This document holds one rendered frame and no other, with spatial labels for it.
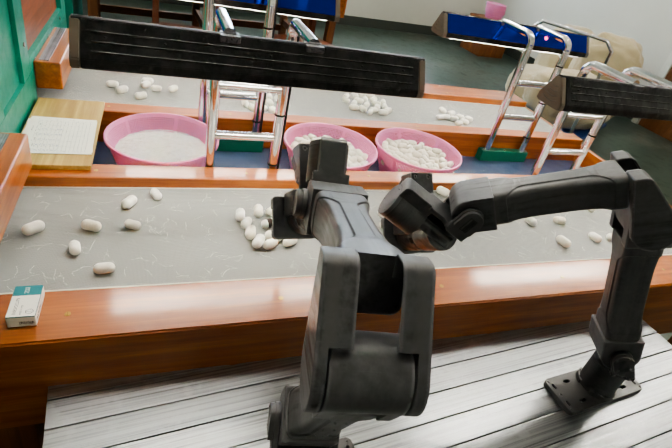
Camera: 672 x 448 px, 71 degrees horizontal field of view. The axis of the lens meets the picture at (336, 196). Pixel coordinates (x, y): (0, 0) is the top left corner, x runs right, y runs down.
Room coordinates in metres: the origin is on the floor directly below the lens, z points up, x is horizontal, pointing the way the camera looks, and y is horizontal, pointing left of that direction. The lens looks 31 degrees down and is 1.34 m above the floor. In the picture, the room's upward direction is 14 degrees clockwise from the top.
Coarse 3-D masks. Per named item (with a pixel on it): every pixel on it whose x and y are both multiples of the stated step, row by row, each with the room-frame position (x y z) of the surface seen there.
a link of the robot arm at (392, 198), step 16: (400, 192) 0.63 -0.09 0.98; (416, 192) 0.63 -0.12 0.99; (384, 208) 0.63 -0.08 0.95; (400, 208) 0.62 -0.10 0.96; (416, 208) 0.63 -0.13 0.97; (432, 208) 0.62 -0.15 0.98; (448, 208) 0.66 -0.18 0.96; (400, 224) 0.62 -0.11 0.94; (416, 224) 0.62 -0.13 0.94; (448, 224) 0.61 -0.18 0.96; (464, 224) 0.60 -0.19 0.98; (480, 224) 0.60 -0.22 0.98
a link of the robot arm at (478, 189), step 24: (600, 168) 0.65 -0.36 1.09; (624, 168) 0.68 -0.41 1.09; (456, 192) 0.65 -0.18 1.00; (480, 192) 0.63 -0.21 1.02; (504, 192) 0.62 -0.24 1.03; (528, 192) 0.62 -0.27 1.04; (552, 192) 0.62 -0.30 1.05; (576, 192) 0.62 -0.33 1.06; (600, 192) 0.62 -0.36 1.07; (624, 192) 0.61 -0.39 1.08; (648, 192) 0.60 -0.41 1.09; (456, 216) 0.61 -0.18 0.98; (504, 216) 0.61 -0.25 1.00; (528, 216) 0.62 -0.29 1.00; (648, 216) 0.59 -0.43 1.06; (648, 240) 0.59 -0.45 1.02
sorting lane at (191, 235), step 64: (64, 192) 0.74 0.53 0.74; (128, 192) 0.79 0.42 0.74; (192, 192) 0.85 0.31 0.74; (256, 192) 0.91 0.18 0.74; (384, 192) 1.05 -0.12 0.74; (0, 256) 0.54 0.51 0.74; (64, 256) 0.58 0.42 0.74; (128, 256) 0.61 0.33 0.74; (192, 256) 0.65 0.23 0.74; (256, 256) 0.69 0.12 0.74; (448, 256) 0.84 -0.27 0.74; (512, 256) 0.90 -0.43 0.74; (576, 256) 0.97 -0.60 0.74
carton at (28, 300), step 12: (24, 288) 0.45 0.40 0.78; (36, 288) 0.46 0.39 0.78; (12, 300) 0.43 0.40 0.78; (24, 300) 0.43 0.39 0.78; (36, 300) 0.44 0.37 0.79; (12, 312) 0.41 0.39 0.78; (24, 312) 0.42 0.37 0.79; (36, 312) 0.42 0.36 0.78; (12, 324) 0.40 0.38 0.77; (24, 324) 0.41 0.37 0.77; (36, 324) 0.42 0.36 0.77
